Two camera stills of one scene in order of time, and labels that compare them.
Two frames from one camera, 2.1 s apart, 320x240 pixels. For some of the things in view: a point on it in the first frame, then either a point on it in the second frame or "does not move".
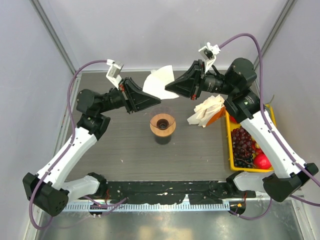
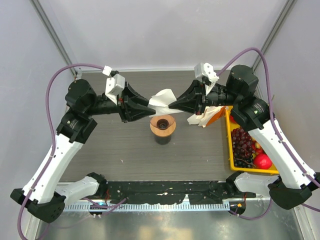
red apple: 232,119 does not move
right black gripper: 184,86 → 193,99
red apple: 261,161 does not move
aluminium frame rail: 210,192 does not move
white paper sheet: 155,83 → 161,101
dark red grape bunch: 243,148 does not move
